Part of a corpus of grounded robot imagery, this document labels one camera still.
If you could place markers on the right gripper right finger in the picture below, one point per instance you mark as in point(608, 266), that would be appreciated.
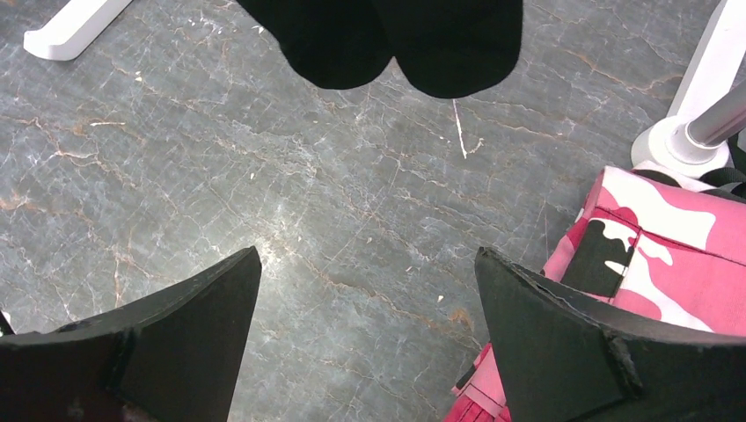
point(565, 356)

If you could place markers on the silver white drying rack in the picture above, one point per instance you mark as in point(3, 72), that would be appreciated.
point(707, 110)

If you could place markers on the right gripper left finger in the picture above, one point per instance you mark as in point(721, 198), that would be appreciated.
point(173, 355)

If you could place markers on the pink camouflage bag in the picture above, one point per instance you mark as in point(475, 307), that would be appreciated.
point(648, 241)

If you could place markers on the black white-striped sock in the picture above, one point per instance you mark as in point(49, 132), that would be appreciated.
point(336, 45)

